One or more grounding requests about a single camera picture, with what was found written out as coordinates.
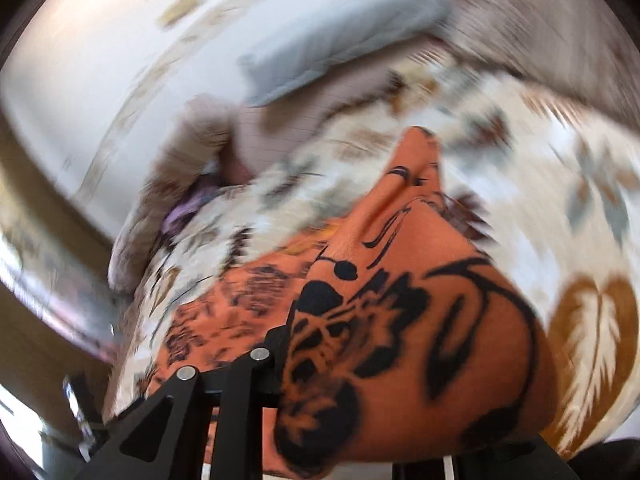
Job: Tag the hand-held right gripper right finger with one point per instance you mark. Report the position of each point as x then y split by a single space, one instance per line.
500 462

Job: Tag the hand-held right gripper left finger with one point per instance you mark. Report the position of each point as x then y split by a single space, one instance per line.
235 385

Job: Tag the orange floral dress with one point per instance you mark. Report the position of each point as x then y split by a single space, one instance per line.
425 335

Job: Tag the glass door panel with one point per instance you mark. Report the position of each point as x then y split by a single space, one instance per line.
75 410

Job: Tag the purple cloth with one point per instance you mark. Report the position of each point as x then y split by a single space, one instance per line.
187 210

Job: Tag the striped bolster pillow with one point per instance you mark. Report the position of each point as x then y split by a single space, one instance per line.
165 185

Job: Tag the leaf print bed blanket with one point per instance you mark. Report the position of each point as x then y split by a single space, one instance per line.
525 160

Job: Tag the grey blue pillow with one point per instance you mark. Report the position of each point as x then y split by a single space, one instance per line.
350 35

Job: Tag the striped square pillow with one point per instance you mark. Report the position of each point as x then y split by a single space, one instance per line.
525 35

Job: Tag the beige light switch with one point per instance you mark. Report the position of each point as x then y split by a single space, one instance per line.
171 16
190 2

